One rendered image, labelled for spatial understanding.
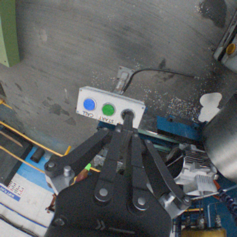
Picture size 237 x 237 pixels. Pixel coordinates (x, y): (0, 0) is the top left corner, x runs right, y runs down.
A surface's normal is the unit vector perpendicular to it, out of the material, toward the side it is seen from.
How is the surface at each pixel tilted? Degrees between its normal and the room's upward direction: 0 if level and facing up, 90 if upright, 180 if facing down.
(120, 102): 25
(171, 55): 0
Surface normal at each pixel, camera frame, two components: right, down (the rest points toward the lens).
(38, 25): -0.22, 0.69
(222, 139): -0.98, -0.12
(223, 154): -0.93, 0.12
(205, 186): 0.18, -0.67
